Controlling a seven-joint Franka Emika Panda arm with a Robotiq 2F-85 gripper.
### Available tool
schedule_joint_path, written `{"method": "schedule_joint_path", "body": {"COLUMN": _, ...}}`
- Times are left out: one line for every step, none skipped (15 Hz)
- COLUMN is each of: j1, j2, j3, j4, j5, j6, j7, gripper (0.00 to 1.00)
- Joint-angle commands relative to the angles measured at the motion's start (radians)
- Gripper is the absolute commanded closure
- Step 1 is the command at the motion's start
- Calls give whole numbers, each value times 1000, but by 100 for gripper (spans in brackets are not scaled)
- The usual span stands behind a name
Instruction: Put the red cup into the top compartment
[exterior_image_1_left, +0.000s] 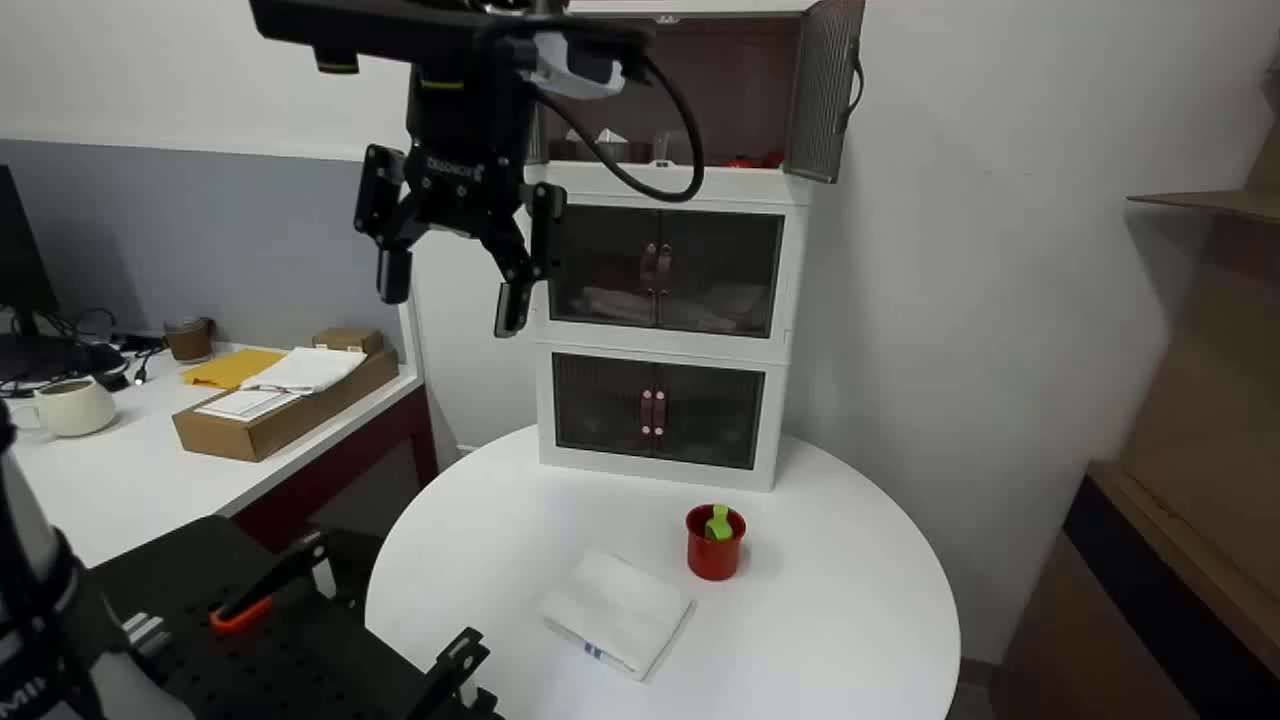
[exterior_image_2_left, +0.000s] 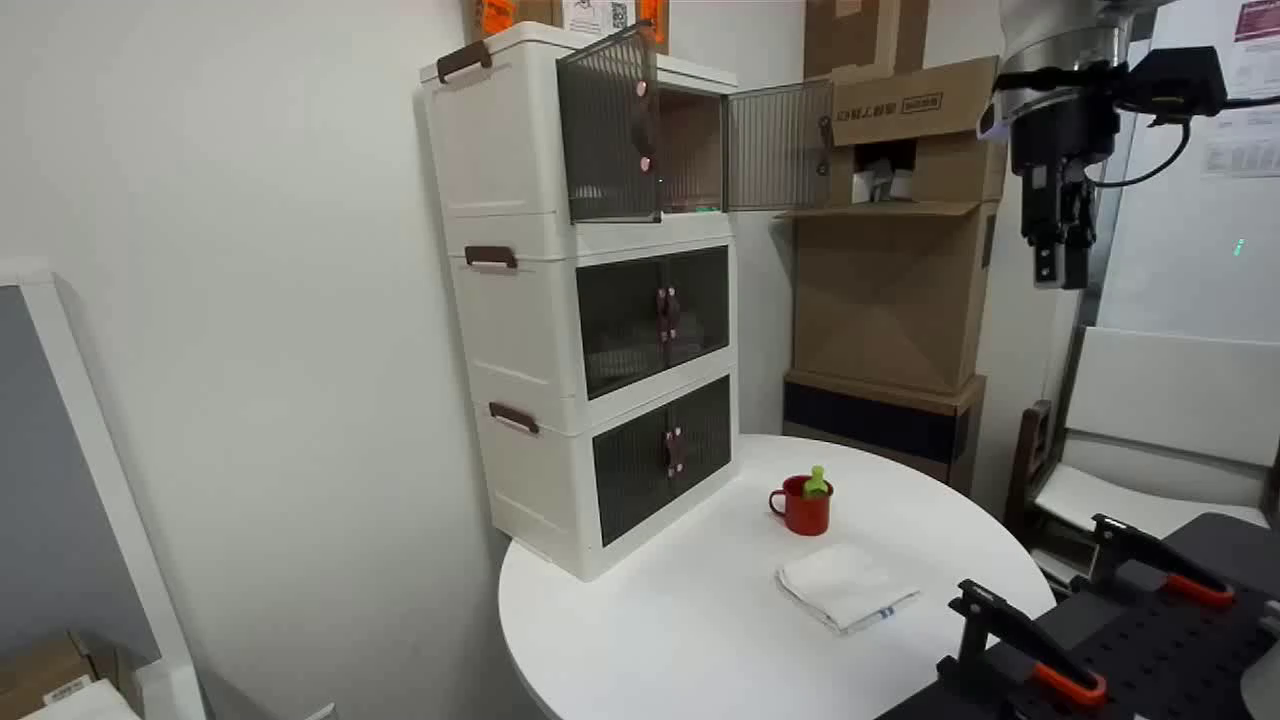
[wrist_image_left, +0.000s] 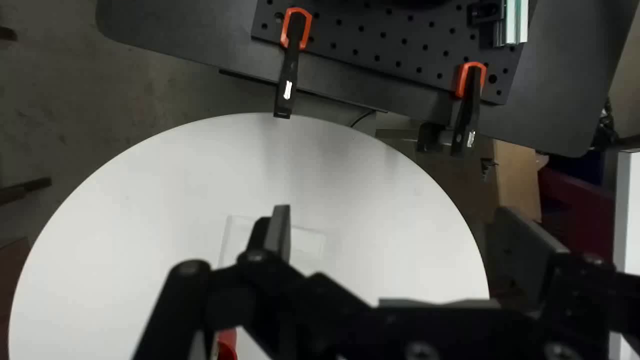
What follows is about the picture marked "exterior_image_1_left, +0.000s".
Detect white desk dark red frame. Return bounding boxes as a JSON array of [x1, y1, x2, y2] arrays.
[[0, 348, 442, 572]]

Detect large brown cardboard box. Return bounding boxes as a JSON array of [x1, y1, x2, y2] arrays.
[[1115, 55, 1280, 630]]

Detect small white red items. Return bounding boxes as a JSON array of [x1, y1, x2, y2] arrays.
[[538, 119, 671, 167]]

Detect yellow envelope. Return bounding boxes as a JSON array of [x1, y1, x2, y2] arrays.
[[181, 342, 289, 396]]

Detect cardboard box with black band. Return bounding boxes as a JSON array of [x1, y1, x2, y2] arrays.
[[988, 455, 1280, 720]]

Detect translucent grey cabinet door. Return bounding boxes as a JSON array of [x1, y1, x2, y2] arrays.
[[784, 0, 868, 186]]

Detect black red clamp tool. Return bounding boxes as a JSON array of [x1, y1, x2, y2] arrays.
[[84, 512, 513, 720]]

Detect white three-compartment cabinet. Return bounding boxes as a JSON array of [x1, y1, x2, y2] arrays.
[[532, 0, 818, 497]]

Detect white paper sheet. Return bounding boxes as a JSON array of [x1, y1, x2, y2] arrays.
[[239, 342, 370, 401], [192, 384, 304, 426]]

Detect green item in cup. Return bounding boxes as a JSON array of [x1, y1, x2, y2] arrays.
[[700, 501, 738, 547]]

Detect orange-handled black clamp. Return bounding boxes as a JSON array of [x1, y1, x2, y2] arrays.
[[204, 527, 341, 641], [399, 622, 503, 720]]

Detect flat cardboard tray box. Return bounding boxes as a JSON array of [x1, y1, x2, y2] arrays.
[[167, 338, 405, 466]]

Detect red cup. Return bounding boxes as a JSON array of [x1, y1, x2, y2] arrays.
[[683, 501, 752, 584]]

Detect black cable tangle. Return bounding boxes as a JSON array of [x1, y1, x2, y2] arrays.
[[0, 307, 170, 396]]

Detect white ceramic pot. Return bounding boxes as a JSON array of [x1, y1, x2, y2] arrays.
[[0, 372, 122, 445]]

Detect brown cardboard flap piece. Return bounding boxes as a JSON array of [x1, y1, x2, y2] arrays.
[[308, 325, 391, 361]]

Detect white folded cloth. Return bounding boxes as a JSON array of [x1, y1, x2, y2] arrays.
[[535, 544, 697, 684]]

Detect small brown box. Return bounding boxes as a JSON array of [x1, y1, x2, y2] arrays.
[[159, 310, 219, 365]]

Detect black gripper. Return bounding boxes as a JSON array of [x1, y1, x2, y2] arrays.
[[347, 66, 571, 338]]

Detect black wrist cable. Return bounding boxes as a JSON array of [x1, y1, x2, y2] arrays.
[[535, 42, 709, 208]]

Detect grey partition white frame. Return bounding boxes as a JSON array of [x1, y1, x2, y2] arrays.
[[0, 132, 420, 392]]

